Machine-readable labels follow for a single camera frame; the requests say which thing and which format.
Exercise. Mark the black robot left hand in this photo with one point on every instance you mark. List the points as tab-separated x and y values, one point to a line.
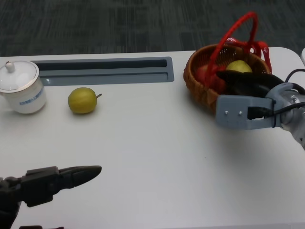
40	184

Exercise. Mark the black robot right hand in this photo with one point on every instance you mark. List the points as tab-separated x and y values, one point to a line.
247	83

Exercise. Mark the red apple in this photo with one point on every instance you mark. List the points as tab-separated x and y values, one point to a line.
202	74

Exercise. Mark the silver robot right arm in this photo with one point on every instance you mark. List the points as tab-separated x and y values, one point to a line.
293	100

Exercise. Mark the green fruit without stem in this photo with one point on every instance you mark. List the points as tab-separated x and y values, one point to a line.
238	66

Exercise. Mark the red printed ribbon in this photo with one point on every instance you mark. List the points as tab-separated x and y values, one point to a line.
264	51

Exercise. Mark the white neighbouring table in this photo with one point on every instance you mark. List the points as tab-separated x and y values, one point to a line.
303	57

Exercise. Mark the white mug with blue print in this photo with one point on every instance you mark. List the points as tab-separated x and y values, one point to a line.
28	102

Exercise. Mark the green fruit with stem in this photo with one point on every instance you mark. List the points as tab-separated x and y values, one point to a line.
82	101

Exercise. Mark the white mug lid with knob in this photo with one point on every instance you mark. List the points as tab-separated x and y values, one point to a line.
17	76

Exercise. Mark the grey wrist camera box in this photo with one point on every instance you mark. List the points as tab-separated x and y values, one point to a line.
233	112

